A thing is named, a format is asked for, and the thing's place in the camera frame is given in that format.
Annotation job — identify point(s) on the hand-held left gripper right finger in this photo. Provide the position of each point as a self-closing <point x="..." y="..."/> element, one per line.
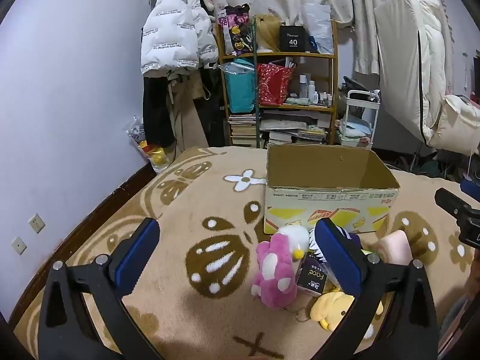
<point x="337" y="258"/>

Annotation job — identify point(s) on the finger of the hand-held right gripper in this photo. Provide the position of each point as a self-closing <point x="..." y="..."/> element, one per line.
<point x="450" y="200"/>
<point x="471" y="187"/>

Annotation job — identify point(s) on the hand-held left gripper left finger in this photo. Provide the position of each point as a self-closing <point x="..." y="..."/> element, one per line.
<point x="132" y="258"/>

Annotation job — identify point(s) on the white-haired plush doll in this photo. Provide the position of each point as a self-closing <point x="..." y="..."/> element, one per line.
<point x="352" y="243"/>

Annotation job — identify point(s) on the yellow plush toy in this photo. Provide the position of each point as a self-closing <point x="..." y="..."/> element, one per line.
<point x="330" y="305"/>

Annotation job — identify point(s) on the white fluffy plush toy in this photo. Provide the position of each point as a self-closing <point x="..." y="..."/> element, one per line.
<point x="292" y="234"/>

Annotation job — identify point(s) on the pink roll cake plush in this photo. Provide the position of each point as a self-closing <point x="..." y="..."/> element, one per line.
<point x="395" y="247"/>

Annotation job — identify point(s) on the pink plush toy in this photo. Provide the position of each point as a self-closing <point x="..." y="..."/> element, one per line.
<point x="273" y="270"/>

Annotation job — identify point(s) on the cardboard box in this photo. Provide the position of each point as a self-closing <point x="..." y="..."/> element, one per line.
<point x="326" y="165"/>

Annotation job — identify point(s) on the black tissue packet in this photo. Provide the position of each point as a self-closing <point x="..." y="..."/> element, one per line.
<point x="309" y="275"/>

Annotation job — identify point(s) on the cream bedding bundle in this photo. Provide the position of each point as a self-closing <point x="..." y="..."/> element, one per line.
<point x="457" y="123"/>

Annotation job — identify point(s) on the plastic bag with yellow toys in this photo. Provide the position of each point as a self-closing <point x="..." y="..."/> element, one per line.
<point x="155" y="155"/>

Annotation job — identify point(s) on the white trolley cart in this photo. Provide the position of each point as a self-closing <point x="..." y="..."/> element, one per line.
<point x="362" y="99"/>

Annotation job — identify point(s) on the pile of books and papers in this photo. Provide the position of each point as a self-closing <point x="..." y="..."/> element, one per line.
<point x="292" y="127"/>

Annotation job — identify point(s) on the black hanging pants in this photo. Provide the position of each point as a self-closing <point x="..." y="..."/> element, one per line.
<point x="157" y="112"/>

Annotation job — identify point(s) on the beige hanging coat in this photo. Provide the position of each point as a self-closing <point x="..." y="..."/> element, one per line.
<point x="187" y="120"/>

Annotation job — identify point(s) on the green metal pole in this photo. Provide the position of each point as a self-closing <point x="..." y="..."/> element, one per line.
<point x="256" y="120"/>

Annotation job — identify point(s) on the stack of books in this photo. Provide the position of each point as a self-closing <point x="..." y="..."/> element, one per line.
<point x="242" y="129"/>

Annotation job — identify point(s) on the dark hanging garment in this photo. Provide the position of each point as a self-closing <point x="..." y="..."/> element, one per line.
<point x="215" y="120"/>

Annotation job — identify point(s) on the group of small bottles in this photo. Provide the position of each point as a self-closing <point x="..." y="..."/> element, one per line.
<point x="311" y="90"/>

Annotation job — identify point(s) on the red patterned bag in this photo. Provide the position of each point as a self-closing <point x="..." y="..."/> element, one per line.
<point x="273" y="84"/>

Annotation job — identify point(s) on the teal bag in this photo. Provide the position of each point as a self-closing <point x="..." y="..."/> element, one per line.
<point x="240" y="90"/>

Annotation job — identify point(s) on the wooden shelf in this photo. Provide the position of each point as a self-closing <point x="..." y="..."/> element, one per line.
<point x="277" y="55"/>

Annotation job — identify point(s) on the white plastic bag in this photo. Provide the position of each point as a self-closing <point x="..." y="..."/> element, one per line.
<point x="318" y="26"/>

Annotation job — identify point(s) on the black box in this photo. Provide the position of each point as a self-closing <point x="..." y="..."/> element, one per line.
<point x="293" y="39"/>

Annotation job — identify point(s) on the white puffer jacket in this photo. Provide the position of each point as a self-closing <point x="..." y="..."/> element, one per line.
<point x="168" y="26"/>

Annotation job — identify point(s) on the blond wig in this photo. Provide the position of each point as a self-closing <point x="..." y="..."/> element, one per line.
<point x="267" y="33"/>

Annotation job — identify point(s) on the purple printed bag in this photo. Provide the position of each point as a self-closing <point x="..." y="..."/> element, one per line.
<point x="236" y="30"/>

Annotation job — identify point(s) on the white wall socket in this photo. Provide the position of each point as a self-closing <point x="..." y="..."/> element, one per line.
<point x="36" y="223"/>
<point x="18" y="246"/>

